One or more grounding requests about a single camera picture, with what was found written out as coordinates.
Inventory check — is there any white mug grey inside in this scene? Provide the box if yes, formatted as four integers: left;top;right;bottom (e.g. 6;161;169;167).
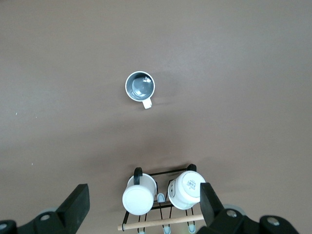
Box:
125;71;156;110

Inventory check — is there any black wire rack wooden bar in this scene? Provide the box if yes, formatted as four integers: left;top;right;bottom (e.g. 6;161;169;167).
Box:
117;164;205;234

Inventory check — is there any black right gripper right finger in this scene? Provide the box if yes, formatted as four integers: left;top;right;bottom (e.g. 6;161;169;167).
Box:
197;182;299;234

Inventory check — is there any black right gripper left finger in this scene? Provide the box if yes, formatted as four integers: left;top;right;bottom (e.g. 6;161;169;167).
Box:
0;184;90;234

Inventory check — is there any plain white mug black handle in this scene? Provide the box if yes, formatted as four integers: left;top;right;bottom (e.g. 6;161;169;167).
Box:
121;167;157;216

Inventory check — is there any white mug printed side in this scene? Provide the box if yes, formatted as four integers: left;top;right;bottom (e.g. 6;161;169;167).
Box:
167;163;207;210

